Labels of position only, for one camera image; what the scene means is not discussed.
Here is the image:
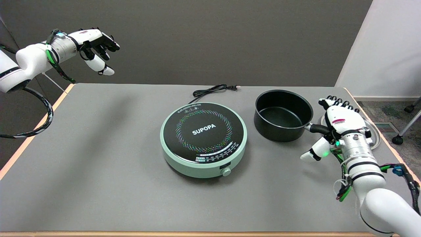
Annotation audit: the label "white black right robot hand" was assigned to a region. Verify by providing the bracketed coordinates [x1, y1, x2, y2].
[300, 95, 363, 162]

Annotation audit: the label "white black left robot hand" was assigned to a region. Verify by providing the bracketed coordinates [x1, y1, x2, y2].
[77, 28, 121, 76]

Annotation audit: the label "black pot with handle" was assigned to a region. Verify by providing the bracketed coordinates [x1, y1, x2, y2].
[254, 90, 331, 143]

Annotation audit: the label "glass lid with black knob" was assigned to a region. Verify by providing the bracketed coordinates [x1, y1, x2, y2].
[321, 114, 381, 151]

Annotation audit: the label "metal floor vent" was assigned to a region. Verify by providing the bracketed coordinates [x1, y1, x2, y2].
[373, 122, 400, 134]

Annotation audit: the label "metal chair leg with caster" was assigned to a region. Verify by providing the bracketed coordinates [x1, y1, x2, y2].
[391, 109, 421, 145]
[404, 96, 421, 114]

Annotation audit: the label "grey table mat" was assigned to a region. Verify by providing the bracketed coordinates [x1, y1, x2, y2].
[0, 83, 421, 233]

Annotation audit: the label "green round induction cooker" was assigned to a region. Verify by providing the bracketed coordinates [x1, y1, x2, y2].
[160, 102, 248, 179]

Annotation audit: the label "green black left wrist cable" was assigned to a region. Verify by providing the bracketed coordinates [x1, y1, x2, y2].
[45, 29, 77, 84]

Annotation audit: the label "green red right wrist wires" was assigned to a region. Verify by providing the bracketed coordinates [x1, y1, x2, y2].
[330, 148, 354, 202]

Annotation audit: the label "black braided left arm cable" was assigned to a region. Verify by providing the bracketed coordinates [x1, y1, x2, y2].
[0, 86, 54, 139]

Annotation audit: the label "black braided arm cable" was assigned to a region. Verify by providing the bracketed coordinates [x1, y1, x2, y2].
[380, 163, 421, 216]
[0, 86, 54, 139]

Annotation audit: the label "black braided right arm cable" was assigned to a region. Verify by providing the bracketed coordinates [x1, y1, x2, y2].
[380, 163, 421, 216]

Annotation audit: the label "black power cord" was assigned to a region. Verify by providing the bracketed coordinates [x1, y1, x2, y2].
[187, 84, 241, 105]

